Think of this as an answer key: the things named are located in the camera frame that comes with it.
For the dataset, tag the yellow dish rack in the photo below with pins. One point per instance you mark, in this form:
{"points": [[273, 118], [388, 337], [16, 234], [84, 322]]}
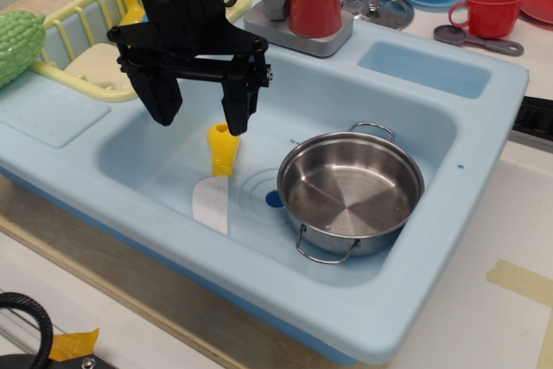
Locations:
{"points": [[70, 32]]}

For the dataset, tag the grey toy faucet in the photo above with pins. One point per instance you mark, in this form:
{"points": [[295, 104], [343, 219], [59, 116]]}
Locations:
{"points": [[270, 19]]}

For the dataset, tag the masking tape strip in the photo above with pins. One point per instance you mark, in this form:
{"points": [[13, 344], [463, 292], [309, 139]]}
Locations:
{"points": [[519, 280]]}

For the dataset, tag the red toy mug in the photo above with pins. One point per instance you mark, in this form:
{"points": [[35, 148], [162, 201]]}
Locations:
{"points": [[487, 18]]}

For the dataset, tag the yellow tape piece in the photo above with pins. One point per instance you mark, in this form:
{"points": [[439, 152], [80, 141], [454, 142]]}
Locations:
{"points": [[73, 345]]}

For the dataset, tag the black bracket right edge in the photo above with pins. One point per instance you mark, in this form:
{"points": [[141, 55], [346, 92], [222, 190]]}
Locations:
{"points": [[535, 118]]}

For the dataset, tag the grey toy spoon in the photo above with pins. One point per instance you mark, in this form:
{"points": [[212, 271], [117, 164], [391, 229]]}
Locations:
{"points": [[458, 37]]}

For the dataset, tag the stainless steel pot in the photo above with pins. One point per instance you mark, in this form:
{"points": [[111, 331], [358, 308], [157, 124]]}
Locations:
{"points": [[348, 193]]}

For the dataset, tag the yellow handled white toy knife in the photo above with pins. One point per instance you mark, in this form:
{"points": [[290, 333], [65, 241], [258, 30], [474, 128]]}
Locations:
{"points": [[210, 196]]}

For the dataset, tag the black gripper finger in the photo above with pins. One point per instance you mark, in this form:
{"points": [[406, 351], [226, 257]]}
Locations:
{"points": [[159, 93], [239, 103]]}

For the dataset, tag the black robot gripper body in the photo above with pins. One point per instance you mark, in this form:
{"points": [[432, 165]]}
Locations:
{"points": [[190, 39]]}

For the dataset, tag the steel pot lid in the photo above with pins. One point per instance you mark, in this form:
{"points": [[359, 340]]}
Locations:
{"points": [[393, 14]]}

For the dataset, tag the green toy bitter melon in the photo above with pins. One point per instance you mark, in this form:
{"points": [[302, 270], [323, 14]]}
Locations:
{"points": [[22, 38]]}

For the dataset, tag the cream toy plate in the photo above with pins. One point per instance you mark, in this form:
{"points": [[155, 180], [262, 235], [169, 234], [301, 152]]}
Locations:
{"points": [[98, 66]]}

